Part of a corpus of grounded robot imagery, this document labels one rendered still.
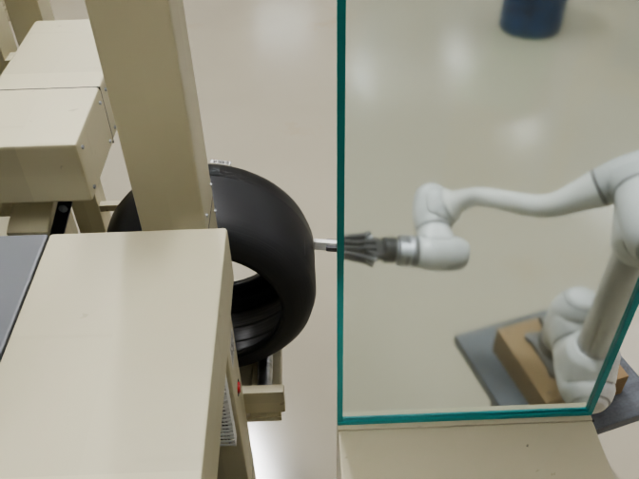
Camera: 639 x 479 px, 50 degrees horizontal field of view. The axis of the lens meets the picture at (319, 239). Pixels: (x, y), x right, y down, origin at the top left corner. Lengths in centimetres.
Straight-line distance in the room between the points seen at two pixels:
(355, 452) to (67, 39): 123
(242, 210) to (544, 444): 88
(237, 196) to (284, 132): 297
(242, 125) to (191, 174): 354
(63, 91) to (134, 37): 53
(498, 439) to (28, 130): 117
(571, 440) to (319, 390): 174
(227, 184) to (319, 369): 159
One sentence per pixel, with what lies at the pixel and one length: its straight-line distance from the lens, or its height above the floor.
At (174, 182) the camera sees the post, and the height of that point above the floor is 179.
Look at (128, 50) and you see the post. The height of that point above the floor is 205.
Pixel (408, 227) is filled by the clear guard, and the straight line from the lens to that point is 113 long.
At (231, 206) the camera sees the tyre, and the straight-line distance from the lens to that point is 173.
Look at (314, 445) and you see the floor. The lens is 300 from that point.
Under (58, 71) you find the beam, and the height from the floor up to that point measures 178.
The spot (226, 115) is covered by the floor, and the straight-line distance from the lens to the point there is 496.
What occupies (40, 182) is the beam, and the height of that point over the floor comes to 169.
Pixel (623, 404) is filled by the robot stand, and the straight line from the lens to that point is 250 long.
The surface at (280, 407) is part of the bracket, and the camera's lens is 204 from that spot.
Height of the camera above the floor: 255
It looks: 42 degrees down
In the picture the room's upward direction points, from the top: 1 degrees counter-clockwise
